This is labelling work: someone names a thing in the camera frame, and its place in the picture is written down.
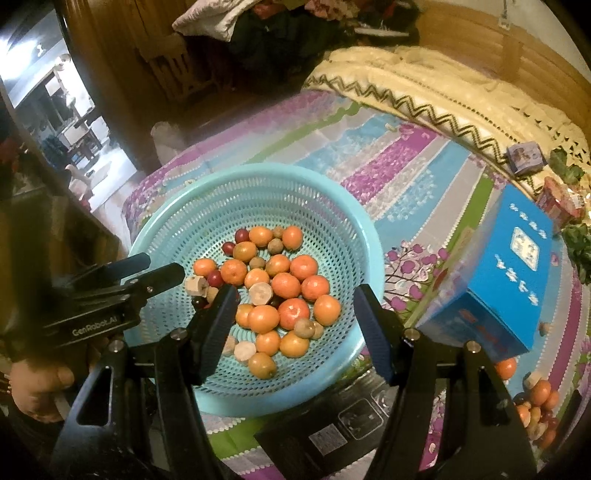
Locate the black flat device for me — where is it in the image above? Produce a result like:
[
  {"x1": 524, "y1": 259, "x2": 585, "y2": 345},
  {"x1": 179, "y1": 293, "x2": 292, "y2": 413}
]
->
[{"x1": 254, "y1": 369, "x2": 402, "y2": 468}]

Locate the white plastic bag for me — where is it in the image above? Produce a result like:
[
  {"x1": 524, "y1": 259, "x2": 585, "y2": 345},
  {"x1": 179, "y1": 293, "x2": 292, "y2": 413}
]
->
[{"x1": 151, "y1": 121, "x2": 185, "y2": 160}]

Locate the purple striped floral bedsheet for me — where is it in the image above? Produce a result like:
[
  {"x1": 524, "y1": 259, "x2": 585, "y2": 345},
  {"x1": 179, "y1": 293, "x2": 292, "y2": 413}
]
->
[{"x1": 122, "y1": 90, "x2": 591, "y2": 472}]

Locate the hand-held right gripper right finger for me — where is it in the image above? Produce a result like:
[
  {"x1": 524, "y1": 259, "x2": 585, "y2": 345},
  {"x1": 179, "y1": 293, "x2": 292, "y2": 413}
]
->
[{"x1": 353, "y1": 284, "x2": 539, "y2": 480}]

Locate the wooden headboard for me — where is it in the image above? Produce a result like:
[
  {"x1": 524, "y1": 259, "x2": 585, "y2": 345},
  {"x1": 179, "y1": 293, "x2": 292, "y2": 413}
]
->
[{"x1": 406, "y1": 0, "x2": 591, "y2": 125}]

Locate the green leafy sprig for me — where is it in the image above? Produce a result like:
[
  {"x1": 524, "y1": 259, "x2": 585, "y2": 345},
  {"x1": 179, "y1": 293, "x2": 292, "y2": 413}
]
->
[
  {"x1": 561, "y1": 224, "x2": 591, "y2": 273},
  {"x1": 549, "y1": 148, "x2": 587, "y2": 185}
]

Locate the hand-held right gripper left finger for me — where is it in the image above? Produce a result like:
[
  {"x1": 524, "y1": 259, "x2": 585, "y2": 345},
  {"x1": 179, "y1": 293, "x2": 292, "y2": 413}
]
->
[{"x1": 51, "y1": 285, "x2": 241, "y2": 480}]

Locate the pile of oranges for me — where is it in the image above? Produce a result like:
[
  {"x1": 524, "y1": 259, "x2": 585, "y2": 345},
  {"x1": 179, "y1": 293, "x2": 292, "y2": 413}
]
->
[{"x1": 193, "y1": 225, "x2": 561, "y2": 450}]

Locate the dark clothes pile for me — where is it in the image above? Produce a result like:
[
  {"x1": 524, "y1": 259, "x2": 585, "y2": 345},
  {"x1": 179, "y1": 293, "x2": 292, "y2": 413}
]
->
[{"x1": 231, "y1": 0, "x2": 416, "y2": 51}]

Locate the cream knitted blanket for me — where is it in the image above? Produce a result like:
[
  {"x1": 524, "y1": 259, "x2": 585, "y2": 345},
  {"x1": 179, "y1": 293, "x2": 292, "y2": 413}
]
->
[{"x1": 302, "y1": 46, "x2": 591, "y2": 185}]

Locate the white quilted cloth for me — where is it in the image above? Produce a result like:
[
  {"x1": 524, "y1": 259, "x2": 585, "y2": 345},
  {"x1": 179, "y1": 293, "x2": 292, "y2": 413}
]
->
[{"x1": 173, "y1": 0, "x2": 259, "y2": 42}]

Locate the glass door panel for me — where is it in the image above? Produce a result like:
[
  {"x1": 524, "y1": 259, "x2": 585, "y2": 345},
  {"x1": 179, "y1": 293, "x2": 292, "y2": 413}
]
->
[{"x1": 0, "y1": 9, "x2": 139, "y2": 213}]

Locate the light blue plastic basket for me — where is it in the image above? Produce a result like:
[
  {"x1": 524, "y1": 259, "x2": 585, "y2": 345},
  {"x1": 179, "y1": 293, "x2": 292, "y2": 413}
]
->
[{"x1": 124, "y1": 162, "x2": 386, "y2": 418}]

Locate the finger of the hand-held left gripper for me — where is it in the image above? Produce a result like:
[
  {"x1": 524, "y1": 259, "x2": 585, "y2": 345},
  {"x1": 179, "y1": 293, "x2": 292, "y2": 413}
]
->
[
  {"x1": 115, "y1": 263, "x2": 186, "y2": 305},
  {"x1": 69, "y1": 252, "x2": 152, "y2": 290}
]

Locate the pile of pale sugarcane chunks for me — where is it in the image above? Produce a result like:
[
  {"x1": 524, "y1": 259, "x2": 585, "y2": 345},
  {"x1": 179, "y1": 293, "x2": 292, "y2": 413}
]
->
[{"x1": 185, "y1": 274, "x2": 552, "y2": 441}]

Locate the blue printed cardboard box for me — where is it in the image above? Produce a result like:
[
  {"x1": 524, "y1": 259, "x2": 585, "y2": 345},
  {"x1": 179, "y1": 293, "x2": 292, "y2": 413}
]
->
[{"x1": 416, "y1": 185, "x2": 555, "y2": 363}]

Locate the wooden chair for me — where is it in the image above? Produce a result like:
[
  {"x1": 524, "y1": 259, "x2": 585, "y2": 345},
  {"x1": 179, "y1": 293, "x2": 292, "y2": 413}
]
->
[{"x1": 139, "y1": 39, "x2": 218, "y2": 100}]

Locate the person's left hand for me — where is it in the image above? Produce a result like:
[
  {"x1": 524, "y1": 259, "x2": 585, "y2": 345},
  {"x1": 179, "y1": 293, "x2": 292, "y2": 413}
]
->
[{"x1": 8, "y1": 354, "x2": 75, "y2": 424}]

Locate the purple printed tissue pack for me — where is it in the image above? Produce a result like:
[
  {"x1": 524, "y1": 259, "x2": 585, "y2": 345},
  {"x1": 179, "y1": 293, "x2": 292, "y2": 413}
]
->
[{"x1": 507, "y1": 142, "x2": 546, "y2": 176}]

